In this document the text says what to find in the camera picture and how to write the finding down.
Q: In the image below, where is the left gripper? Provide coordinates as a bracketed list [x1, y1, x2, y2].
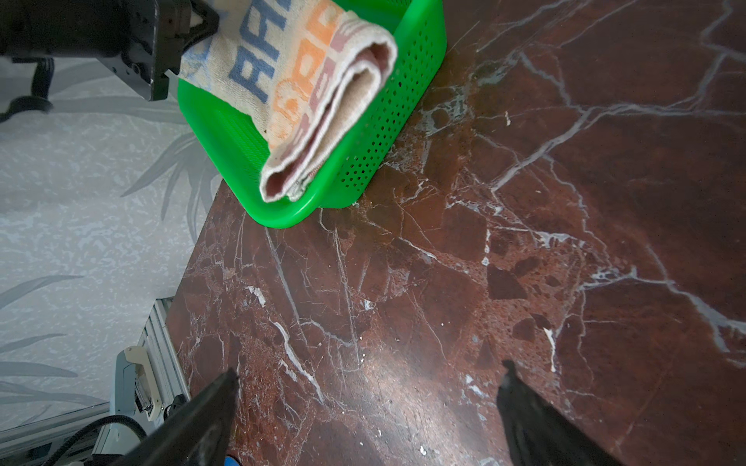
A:
[1, 0, 220, 101]

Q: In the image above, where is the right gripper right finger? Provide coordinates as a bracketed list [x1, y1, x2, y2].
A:
[497, 360, 622, 466]

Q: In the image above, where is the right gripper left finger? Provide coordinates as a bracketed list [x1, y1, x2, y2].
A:
[115, 369, 239, 466]

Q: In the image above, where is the green plastic basket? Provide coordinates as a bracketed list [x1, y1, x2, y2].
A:
[178, 1, 446, 228]

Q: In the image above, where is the grey flat device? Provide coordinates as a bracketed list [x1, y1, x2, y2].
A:
[93, 346, 176, 454]

